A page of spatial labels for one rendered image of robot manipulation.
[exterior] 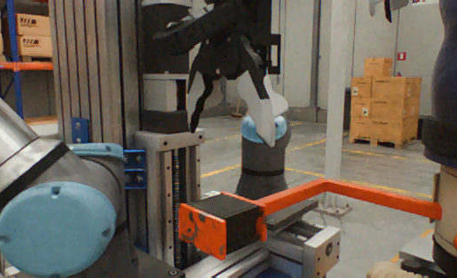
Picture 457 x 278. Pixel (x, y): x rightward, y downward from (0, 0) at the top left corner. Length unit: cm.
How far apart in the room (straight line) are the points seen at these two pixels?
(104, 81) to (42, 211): 42
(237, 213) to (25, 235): 24
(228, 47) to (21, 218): 30
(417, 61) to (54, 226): 1003
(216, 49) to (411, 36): 994
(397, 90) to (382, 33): 326
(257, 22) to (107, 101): 41
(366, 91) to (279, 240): 691
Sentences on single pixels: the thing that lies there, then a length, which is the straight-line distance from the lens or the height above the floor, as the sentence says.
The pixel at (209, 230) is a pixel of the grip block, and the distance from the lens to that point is 46.
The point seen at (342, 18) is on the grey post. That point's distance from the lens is 374.
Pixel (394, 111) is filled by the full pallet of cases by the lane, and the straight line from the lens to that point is 759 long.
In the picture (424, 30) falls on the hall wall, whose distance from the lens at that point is 1029.
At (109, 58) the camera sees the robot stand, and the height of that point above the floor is 141.
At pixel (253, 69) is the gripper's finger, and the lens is 42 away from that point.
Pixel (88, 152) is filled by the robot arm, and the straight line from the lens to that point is 56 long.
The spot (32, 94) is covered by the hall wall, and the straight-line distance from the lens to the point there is 904.
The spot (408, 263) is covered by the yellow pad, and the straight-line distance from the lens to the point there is 63.
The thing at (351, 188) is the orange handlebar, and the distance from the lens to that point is 66.
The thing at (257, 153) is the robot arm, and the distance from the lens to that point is 91.
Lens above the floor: 137
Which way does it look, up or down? 9 degrees down
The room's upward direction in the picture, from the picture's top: straight up
